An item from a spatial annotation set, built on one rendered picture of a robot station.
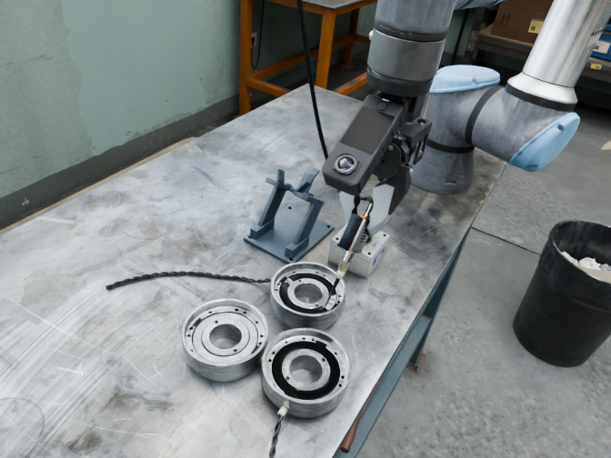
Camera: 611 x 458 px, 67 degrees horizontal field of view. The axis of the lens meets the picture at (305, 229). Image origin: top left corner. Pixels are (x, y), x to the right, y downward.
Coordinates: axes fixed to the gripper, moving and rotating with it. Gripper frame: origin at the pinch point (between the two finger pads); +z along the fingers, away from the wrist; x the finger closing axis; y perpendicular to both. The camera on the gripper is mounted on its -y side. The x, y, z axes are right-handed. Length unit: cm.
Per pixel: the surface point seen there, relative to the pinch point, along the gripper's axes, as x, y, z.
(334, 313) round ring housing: -1.9, -7.1, 9.7
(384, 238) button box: -0.1, 10.6, 8.6
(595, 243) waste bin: -39, 121, 58
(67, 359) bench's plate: 20.8, -31.3, 13.0
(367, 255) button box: -0.1, 5.1, 8.6
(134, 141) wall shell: 168, 88, 83
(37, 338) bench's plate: 26.3, -31.8, 13.0
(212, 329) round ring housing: 8.9, -18.8, 10.1
